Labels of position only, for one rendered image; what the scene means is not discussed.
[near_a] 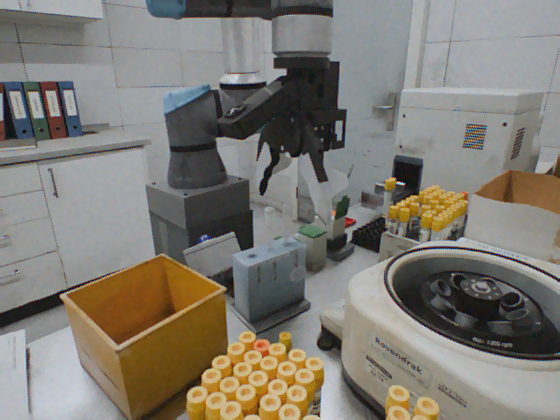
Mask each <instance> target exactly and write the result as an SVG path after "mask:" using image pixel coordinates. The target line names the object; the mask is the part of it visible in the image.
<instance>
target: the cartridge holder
mask: <svg viewBox="0 0 560 420"><path fill-rule="evenodd" d="M353 251H354V245H353V244H350V243H347V233H345V232H344V234H343V235H341V236H338V237H336V238H334V239H333V240H332V239H330V238H327V252H326V255H327V256H331V257H333V258H334V259H336V260H340V259H341V258H342V257H344V256H347V255H348V254H350V253H352V252H353Z"/></svg>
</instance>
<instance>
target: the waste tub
mask: <svg viewBox="0 0 560 420"><path fill-rule="evenodd" d="M226 290H227V288H225V287H224V286H222V285H220V284H218V283H216V282H214V281H212V280H211V279H209V278H207V277H206V276H203V275H201V274H199V273H197V272H196V271H195V270H193V269H190V268H188V267H186V266H185V265H184V264H182V263H180V262H177V261H175V260H174V259H172V258H170V257H169V256H167V255H164V254H162V255H157V256H155V257H153V258H151V259H149V260H146V261H142V262H140V263H138V264H136V265H133V266H132V267H127V268H126V269H123V270H121V271H119V272H117V273H113V274H110V275H108V276H106V277H104V278H102V279H98V280H96V281H94V282H91V283H90V284H85V285H83V286H81V287H79V288H77V289H74V290H70V291H68V292H67V293H64V294H63V295H60V298H61V299H62V300H63V302H64V306H65V308H66V312H67V315H68V319H69V322H70V326H71V332H72V336H73V339H74V343H75V346H76V350H77V353H78V356H79V363H80V364H81V365H82V366H83V368H84V369H86V371H87V372H88V374H89V375H91V376H92V379H93V380H94V381H96V382H97V384H98V386H99V387H101V389H102V390H103V391H104V392H105V394H106V395H107V396H108V397H109V398H110V399H111V401H112V402H113V403H114V405H116V406H117V407H118V410H119V411H121V412H122V413H123V414H124V417H126V418H127V419H128V420H142V419H145V418H146V417H147V416H148V415H149V414H152V413H153V412H154V411H155V410H156V409H157V408H159V407H160V406H162V405H163V404H164V403H166V402H167V401H169V400H170V399H171V398H173V397H174V396H176V395H177V393H180V392H181V391H183V389H184V388H185V387H186V388H187V387H188V386H189V385H190V384H191V383H192V382H195V380H197V379H198V378H199V377H201V376H202V375H203V373H204V372H205V371H207V370H209V369H212V368H213V359H215V358H217V357H219V356H226V355H227V354H228V353H227V348H228V334H227V320H226V307H225V293H224V292H225V291H226Z"/></svg>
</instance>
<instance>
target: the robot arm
mask: <svg viewBox="0 0 560 420"><path fill-rule="evenodd" d="M145 3H146V6H147V9H148V12H149V14H150V15H152V16H153V17H155V18H168V19H174V20H182V19H192V18H220V25H221V35H222V45H223V55H224V76H222V78H221V79H220V80H219V90H211V87H210V86H211V85H210V84H209V83H206V84H202V85H197V86H192V87H188V88H184V89H179V90H175V91H168V92H166V93H165V94H164V97H163V105H164V112H163V113H164V118H165V124H166V129H167V134H168V140H169V145H170V147H169V151H170V158H169V168H168V173H167V180H168V185H169V187H173V188H178V189H195V188H203V187H211V186H215V185H218V184H220V183H223V182H224V181H225V180H227V179H228V177H227V170H226V168H225V166H224V164H223V160H222V158H221V156H220V154H219V152H218V150H217V138H233V139H237V140H244V139H246V138H249V137H251V136H253V135H255V134H259V133H260V136H259V139H258V152H257V159H256V160H257V162H258V163H257V184H258V193H259V194H260V195H261V196H263V195H264V194H265V191H266V189H267V187H268V181H269V179H270V178H271V177H272V174H275V173H279V172H280V171H282V170H285V169H286V168H287V167H288V166H290V165H291V163H292V161H293V158H298V157H300V153H301V152H302V155H303V157H302V159H301V162H300V173H301V176H302V177H303V179H304V180H306V183H307V186H308V188H309V195H310V197H311V199H312V201H313V205H314V211H315V214H316V215H318V217H319V218H320V220H321V221H322V222H324V223H325V224H326V225H329V224H331V223H332V214H333V206H332V199H333V198H334V196H336V195H337V194H340V193H341V192H342V191H343V190H345V189H346V188H347V187H348V177H347V175H346V174H345V173H342V172H340V171H337V170H334V169H333V168H332V167H331V166H330V165H329V162H328V160H327V157H326V155H325V154H324V152H329V150H330V149H331V150H337V149H342V148H345V135H346V121H347V109H339V108H338V95H339V79H340V62H337V61H330V58H329V57H327V56H328V55H330V54H331V53H332V49H333V35H332V31H333V7H334V0H145ZM258 17H259V18H261V19H264V20H266V21H272V54H273V55H275V56H277V57H274V58H273V69H286V76H279V77H278V78H277V79H275V80H274V81H272V82H270V83H269V84H268V85H267V82H266V78H265V76H263V75H262V74H261V73H260V65H259V46H258V40H259V27H258ZM342 120H343V121H342ZM336 121H342V136H341V140H337V134H336V133H335V124H336ZM331 141H332V145H331ZM286 152H289V155H290V157H291V158H292V159H291V158H289V157H286Z"/></svg>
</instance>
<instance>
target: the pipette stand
mask: <svg viewBox="0 0 560 420"><path fill-rule="evenodd" d="M232 262H233V278H234V295H235V303H231V310H233V311H234V312H235V313H236V314H237V315H238V316H239V317H240V318H241V319H242V320H243V321H244V322H245V323H246V324H247V325H248V326H249V327H250V328H251V329H252V330H253V331H254V332H255V333H256V334H257V333H259V332H260V331H262V330H264V329H267V328H269V327H271V326H272V325H274V324H276V323H279V322H281V321H283V320H285V319H286V318H288V317H292V316H293V315H295V314H297V313H299V312H301V311H303V310H306V309H308V308H310V307H311V302H309V301H308V300H307V299H306V298H305V277H306V245H305V244H303V243H299V241H297V240H295V239H293V238H292V237H290V236H289V244H288V245H286V237H285V238H282V239H279V240H277V241H273V242H272V251H269V250H268V243H265V244H263V245H260V246H258V247H255V248H252V249H247V250H244V251H242V252H239V253H236V254H233V255H232Z"/></svg>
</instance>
